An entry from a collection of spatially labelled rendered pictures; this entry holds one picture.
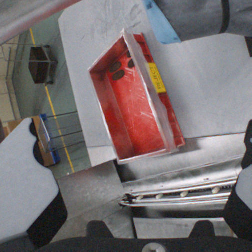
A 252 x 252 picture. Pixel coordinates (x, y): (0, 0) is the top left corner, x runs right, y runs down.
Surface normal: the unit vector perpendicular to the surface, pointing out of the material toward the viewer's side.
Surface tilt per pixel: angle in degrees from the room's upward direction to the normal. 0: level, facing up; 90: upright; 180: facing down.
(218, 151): 0
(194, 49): 0
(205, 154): 0
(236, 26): 67
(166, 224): 10
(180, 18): 52
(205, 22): 61
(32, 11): 103
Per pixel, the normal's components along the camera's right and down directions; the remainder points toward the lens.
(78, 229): 0.54, -0.32
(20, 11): 0.63, 0.69
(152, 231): -0.81, 0.04
